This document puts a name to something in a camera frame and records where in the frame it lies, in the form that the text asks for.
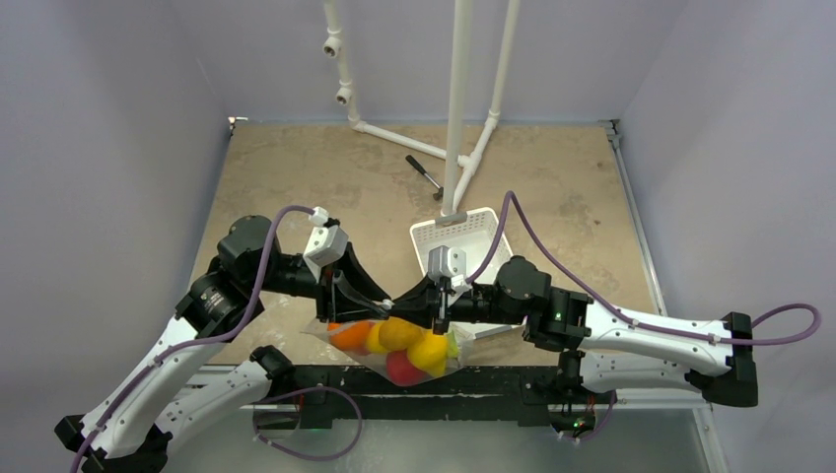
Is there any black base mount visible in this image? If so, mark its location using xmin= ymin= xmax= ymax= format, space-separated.
xmin=261 ymin=351 xmax=618 ymax=439

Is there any yellow banana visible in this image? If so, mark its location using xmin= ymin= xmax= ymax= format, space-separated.
xmin=406 ymin=331 xmax=449 ymax=377

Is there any orange fruit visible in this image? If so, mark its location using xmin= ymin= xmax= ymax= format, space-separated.
xmin=327 ymin=321 xmax=374 ymax=356

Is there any white plastic tray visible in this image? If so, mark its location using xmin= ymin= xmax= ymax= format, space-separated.
xmin=409 ymin=207 xmax=515 ymax=339

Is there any orange yellow mango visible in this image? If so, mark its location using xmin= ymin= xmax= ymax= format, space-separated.
xmin=378 ymin=317 xmax=423 ymax=351

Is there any black small hammer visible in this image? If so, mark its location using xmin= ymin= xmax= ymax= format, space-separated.
xmin=405 ymin=155 xmax=444 ymax=202

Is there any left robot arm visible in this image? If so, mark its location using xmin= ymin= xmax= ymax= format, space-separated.
xmin=55 ymin=207 xmax=391 ymax=472

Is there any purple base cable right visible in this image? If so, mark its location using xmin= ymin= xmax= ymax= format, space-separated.
xmin=555 ymin=391 xmax=620 ymax=445

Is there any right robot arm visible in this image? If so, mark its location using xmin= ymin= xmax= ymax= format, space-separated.
xmin=389 ymin=256 xmax=759 ymax=408

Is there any green striped watermelon ball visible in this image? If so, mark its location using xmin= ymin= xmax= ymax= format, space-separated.
xmin=446 ymin=332 xmax=460 ymax=359

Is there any clear zip top bag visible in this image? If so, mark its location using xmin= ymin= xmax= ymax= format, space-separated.
xmin=303 ymin=317 xmax=475 ymax=387

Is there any white pipe frame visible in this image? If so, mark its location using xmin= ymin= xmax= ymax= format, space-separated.
xmin=322 ymin=1 xmax=522 ymax=225

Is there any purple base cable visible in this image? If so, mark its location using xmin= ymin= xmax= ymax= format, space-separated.
xmin=555 ymin=391 xmax=620 ymax=445
xmin=250 ymin=384 xmax=365 ymax=463

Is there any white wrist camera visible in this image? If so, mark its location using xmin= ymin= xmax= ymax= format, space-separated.
xmin=303 ymin=207 xmax=348 ymax=270
xmin=426 ymin=245 xmax=470 ymax=294

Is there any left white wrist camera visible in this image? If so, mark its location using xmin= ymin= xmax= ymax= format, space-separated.
xmin=303 ymin=207 xmax=348 ymax=270

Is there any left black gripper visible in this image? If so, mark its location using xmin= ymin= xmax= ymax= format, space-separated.
xmin=250 ymin=240 xmax=392 ymax=321

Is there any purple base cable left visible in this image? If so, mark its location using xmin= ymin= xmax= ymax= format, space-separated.
xmin=250 ymin=384 xmax=365 ymax=463

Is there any red apple bottom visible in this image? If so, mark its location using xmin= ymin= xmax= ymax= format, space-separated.
xmin=385 ymin=351 xmax=427 ymax=386

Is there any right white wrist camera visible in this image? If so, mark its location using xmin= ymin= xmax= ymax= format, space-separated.
xmin=426 ymin=245 xmax=470 ymax=294

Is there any yellow lemon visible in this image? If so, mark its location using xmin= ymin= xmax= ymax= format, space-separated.
xmin=365 ymin=322 xmax=390 ymax=355

